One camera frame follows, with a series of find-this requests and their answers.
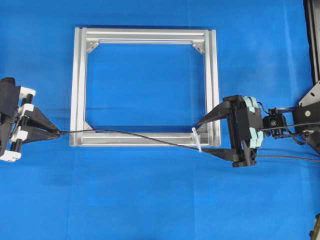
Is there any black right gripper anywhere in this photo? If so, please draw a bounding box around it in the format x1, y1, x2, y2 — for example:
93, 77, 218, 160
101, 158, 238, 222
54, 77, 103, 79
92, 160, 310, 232
196, 95, 263, 167

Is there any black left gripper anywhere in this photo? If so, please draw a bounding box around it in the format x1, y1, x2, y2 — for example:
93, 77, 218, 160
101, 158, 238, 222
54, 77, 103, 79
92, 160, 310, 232
0, 86, 60, 162

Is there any thin black wire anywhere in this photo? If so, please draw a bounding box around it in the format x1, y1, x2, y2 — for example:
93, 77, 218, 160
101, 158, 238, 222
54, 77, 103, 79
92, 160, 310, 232
58, 128, 320, 166

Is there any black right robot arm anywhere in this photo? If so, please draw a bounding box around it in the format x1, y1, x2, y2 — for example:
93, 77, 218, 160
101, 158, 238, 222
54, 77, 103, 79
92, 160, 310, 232
197, 95, 320, 168

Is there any white zip tie loop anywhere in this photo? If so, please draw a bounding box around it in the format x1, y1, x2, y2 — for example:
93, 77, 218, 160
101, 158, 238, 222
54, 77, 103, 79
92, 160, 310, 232
191, 127, 202, 153

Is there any blue table mat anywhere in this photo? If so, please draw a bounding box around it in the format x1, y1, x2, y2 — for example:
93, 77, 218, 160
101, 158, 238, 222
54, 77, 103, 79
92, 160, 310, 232
0, 0, 320, 240

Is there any yellowish object at edge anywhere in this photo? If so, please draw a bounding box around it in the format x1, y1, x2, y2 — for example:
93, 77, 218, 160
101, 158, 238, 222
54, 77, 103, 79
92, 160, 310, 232
309, 213, 320, 240

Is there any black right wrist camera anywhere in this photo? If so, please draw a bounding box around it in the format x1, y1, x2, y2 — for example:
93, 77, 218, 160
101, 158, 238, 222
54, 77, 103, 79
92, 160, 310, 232
235, 108, 251, 141

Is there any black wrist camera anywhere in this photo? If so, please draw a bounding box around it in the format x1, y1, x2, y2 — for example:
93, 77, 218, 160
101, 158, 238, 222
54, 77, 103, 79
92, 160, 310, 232
235, 108, 251, 141
0, 77, 21, 118

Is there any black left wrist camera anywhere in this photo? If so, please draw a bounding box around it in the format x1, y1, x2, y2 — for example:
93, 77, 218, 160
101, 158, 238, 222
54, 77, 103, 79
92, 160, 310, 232
0, 77, 21, 118

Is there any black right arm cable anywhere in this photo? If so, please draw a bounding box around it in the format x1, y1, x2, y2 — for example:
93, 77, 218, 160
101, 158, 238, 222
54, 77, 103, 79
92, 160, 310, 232
257, 101, 320, 146

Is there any grey metal mounting bracket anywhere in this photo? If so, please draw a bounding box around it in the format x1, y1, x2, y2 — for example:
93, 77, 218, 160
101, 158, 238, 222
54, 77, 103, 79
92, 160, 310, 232
298, 81, 320, 108

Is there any silver aluminium extrusion frame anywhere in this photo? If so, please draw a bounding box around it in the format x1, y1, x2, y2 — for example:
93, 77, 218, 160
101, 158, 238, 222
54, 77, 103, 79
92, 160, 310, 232
69, 27, 221, 147

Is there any black aluminium stand rail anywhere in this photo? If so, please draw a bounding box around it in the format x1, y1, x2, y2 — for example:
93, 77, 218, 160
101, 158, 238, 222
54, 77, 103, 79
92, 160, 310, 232
303, 0, 320, 85

